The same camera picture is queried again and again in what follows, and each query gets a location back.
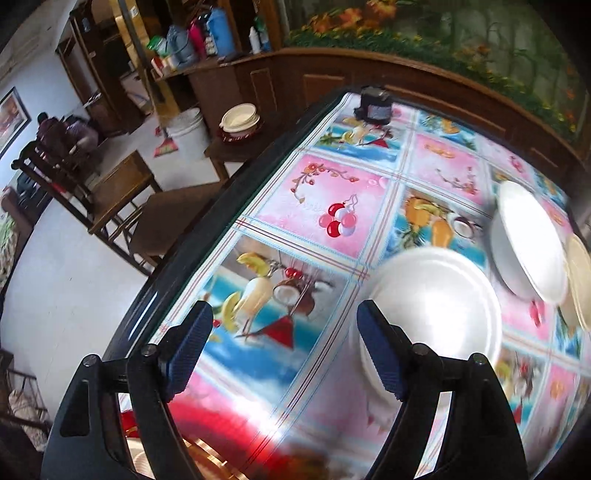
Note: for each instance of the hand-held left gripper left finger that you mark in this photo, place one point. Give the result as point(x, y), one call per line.
point(184, 353)

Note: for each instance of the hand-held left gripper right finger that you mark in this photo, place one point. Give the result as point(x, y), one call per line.
point(381, 353)

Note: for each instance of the red glass plate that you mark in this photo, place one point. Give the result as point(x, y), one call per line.
point(217, 415)

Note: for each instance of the white plate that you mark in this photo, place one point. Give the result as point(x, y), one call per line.
point(438, 304)

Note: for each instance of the amber glass plate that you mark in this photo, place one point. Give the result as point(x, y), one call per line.
point(207, 461)

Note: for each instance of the white bowl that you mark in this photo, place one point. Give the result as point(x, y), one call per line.
point(526, 240)

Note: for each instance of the cream bowl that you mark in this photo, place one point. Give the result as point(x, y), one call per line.
point(581, 272)

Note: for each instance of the printed fruit tablecloth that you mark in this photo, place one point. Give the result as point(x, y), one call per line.
point(355, 217)

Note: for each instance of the cushioned wooden chair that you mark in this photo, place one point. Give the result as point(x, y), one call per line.
point(175, 207)

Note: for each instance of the dark rattan chair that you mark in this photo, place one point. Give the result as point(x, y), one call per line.
point(18, 415)

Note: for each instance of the light wooden chair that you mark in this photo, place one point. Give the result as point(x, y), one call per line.
point(120, 180)

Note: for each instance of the broom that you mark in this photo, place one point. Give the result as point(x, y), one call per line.
point(165, 148)

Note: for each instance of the wooden stool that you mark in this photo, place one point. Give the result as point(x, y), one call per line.
point(231, 150)

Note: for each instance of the patterned sofa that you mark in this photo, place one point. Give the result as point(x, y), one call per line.
point(9, 230)

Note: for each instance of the white bucket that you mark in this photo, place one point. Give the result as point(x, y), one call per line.
point(189, 134)

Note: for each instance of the dark red tray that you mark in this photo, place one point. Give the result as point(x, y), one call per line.
point(251, 134)

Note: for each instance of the dark wooden chair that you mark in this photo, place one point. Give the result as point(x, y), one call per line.
point(46, 170)

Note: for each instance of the cream basin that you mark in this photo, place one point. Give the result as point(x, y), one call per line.
point(238, 115)

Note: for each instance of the small black device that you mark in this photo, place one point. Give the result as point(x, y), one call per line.
point(374, 106)

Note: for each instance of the wooden sideboard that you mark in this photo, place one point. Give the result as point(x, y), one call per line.
point(277, 83)

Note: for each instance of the dark wooden cabinet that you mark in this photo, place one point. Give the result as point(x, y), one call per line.
point(106, 69)

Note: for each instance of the clear blue water jug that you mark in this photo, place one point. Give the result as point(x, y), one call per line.
point(180, 44)

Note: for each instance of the red bottle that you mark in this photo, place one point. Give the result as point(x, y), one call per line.
point(198, 37)

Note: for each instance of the white bottle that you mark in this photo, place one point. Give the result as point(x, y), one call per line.
point(255, 39)

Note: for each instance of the blue bottle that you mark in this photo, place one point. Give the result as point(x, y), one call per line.
point(220, 27)

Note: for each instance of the green capped bottle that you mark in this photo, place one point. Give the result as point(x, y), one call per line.
point(264, 32)

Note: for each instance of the framed wall picture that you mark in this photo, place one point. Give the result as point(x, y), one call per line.
point(11, 120)

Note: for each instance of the flower wall mural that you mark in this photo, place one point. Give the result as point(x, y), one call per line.
point(438, 37)

